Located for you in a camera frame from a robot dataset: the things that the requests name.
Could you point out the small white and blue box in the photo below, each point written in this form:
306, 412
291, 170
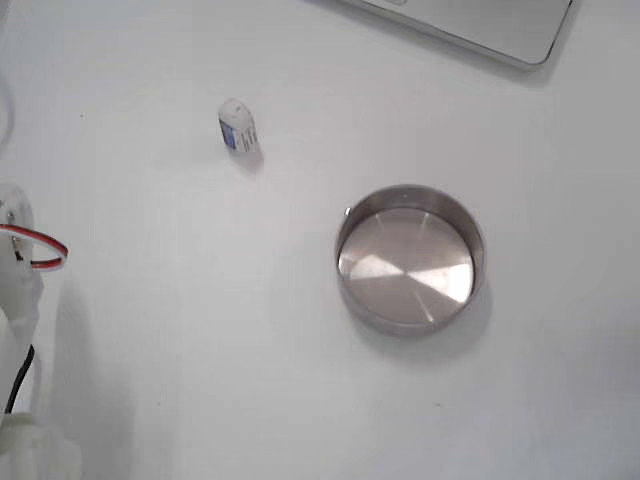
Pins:
237, 127

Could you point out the round metal bowl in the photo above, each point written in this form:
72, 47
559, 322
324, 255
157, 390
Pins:
405, 270

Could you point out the silver laptop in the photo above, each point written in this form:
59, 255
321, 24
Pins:
500, 25

